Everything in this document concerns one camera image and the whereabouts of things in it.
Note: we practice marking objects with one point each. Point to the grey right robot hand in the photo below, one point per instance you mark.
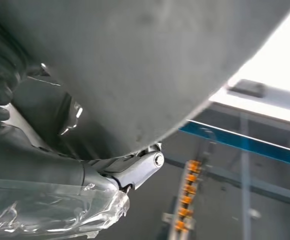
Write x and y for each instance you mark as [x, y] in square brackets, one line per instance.
[47, 185]

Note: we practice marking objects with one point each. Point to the rail with orange clips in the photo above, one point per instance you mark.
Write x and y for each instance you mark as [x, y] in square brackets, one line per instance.
[186, 198]

